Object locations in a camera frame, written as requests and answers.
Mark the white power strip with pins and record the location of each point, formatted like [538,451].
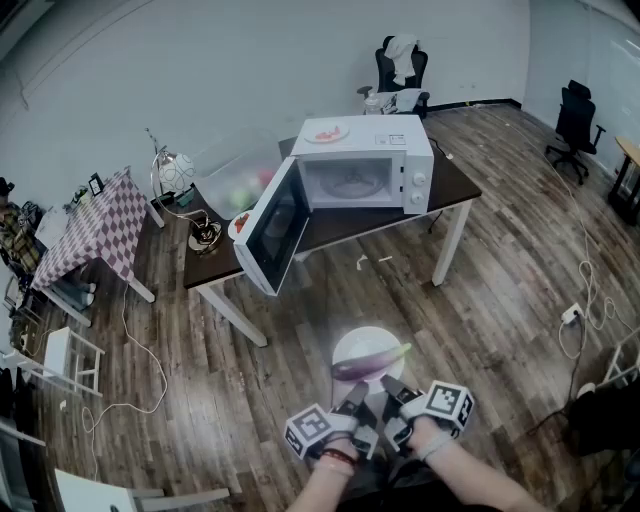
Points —
[572,314]

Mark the white paper sheet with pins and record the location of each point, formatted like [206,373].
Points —
[50,227]

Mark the green vegetable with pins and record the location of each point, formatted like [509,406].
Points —
[242,198]

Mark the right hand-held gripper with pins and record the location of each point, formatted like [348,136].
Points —
[447,402]

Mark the wooden desk with black legs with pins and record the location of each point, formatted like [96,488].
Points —
[630,150]

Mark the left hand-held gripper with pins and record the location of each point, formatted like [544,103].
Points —
[310,432]

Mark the black office chair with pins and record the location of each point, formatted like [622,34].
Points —
[382,65]
[575,120]

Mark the person's dark shirt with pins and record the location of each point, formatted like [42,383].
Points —
[400,495]

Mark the light grey clothing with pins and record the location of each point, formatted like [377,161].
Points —
[407,100]

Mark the black tripod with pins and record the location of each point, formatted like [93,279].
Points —
[152,137]

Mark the clear glass jar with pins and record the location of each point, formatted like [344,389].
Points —
[372,105]

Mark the wooden table with white legs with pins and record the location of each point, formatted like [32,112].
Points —
[450,185]

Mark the small white table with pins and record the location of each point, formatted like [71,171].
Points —
[145,294]

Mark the translucent plastic storage bin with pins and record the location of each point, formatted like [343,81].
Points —
[220,165]

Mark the person's left forearm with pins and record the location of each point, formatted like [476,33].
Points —
[320,485]

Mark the grey wristband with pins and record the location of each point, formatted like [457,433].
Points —
[435,446]

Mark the white round plate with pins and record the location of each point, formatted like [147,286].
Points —
[360,342]
[312,137]

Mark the white garment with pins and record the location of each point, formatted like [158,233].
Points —
[402,55]

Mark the white microwave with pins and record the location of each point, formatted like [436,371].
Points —
[400,150]

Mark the person's right forearm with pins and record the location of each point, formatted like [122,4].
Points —
[475,475]

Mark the small green plant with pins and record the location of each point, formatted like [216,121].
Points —
[81,193]

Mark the purple eggplant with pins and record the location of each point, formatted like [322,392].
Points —
[365,364]

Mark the white metal rack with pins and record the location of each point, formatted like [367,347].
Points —
[617,362]

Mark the red tomato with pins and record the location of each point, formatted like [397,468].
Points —
[265,175]

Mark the white wooden stool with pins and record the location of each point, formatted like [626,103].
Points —
[57,350]

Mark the small teal box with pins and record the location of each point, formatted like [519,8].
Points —
[185,198]

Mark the black photo frame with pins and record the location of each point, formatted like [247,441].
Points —
[96,184]

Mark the white globe table lamp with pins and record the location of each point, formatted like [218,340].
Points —
[175,172]

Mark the small white plate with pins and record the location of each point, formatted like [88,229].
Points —
[234,232]

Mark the white furniture panel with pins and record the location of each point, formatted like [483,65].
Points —
[90,492]

